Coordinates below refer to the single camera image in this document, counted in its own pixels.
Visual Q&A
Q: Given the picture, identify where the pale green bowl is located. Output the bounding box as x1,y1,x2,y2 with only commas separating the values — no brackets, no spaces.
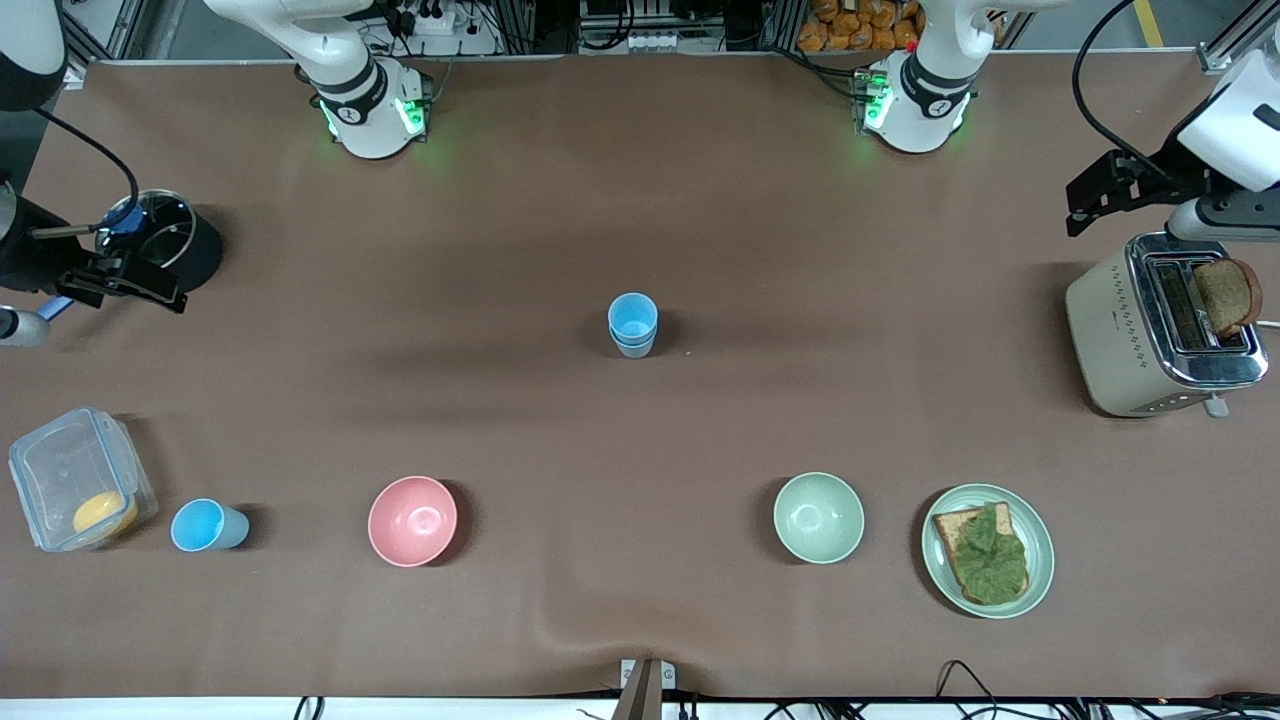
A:
773,472,866,565

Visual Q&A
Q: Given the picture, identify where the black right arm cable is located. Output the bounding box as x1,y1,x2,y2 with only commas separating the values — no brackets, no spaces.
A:
28,104,141,242

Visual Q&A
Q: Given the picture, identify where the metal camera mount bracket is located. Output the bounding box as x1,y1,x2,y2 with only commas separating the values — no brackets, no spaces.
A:
618,658,677,720

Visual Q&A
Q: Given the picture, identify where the yellow orange food piece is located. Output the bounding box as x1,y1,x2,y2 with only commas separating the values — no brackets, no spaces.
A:
72,490,139,536

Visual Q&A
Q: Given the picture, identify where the black saucepan with blue handle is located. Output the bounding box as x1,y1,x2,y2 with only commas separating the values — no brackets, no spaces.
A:
40,188,224,323

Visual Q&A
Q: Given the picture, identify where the brown toast slice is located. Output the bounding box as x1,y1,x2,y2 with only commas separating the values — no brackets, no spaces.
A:
1190,258,1264,339

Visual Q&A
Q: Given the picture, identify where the beige chrome toaster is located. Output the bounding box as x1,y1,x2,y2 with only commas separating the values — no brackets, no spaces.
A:
1065,232,1269,419

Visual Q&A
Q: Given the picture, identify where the pale green plate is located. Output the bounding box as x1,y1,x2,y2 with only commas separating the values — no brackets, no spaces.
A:
921,484,1055,620

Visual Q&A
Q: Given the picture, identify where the bread slice under lettuce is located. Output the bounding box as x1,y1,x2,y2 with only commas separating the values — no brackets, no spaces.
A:
932,502,1031,607

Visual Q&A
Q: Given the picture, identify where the glass lid with blue knob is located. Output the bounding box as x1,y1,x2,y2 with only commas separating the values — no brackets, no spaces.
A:
97,192,197,272

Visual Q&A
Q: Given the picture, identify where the black cable loop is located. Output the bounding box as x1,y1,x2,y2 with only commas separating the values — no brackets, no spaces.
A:
934,659,1003,720

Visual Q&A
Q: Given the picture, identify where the green lettuce leaf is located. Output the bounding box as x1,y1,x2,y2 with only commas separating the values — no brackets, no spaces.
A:
950,503,1029,604

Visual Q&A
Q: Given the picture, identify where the clear plastic food container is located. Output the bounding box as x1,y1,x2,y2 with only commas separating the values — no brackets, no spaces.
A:
8,406,159,553

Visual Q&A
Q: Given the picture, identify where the bag of bread buns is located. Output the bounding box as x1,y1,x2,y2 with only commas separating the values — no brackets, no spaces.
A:
797,0,921,54

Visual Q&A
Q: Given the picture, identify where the pink bowl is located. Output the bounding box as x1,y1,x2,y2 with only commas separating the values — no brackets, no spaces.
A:
367,475,459,568

